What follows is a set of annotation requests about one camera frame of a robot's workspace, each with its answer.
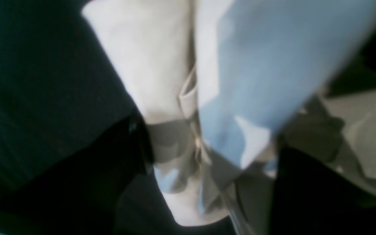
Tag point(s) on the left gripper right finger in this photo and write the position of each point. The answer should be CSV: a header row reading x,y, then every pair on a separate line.
x,y
294,194

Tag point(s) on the cream white T-shirt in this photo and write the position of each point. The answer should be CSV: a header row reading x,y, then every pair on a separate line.
x,y
217,82

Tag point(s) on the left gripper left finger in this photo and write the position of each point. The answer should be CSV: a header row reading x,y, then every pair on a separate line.
x,y
81,195

